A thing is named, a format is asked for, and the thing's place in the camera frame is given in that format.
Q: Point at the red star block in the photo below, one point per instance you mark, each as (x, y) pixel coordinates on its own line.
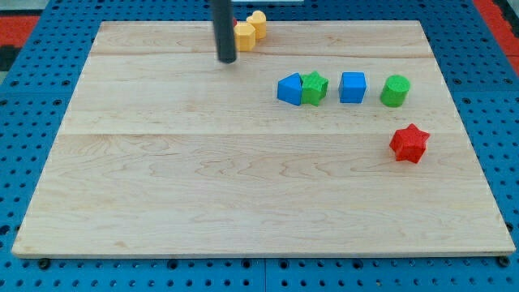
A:
(409, 144)

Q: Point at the yellow hexagon block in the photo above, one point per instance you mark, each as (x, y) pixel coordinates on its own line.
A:
(244, 36)

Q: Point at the light wooden board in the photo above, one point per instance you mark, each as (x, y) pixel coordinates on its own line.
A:
(164, 152)

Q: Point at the blue cube block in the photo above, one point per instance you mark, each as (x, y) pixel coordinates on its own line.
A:
(352, 87)

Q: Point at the green cylinder block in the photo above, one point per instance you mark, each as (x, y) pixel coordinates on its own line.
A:
(395, 90)

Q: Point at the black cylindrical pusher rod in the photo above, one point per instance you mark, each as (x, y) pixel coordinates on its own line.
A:
(223, 20)

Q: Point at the blue triangle block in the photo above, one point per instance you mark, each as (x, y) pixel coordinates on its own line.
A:
(289, 89)

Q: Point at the green star block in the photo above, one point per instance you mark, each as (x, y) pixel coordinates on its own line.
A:
(314, 88)

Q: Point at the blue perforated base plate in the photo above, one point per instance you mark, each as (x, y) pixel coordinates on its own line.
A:
(39, 84)

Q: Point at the yellow heart block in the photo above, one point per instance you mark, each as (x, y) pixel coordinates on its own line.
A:
(259, 21)

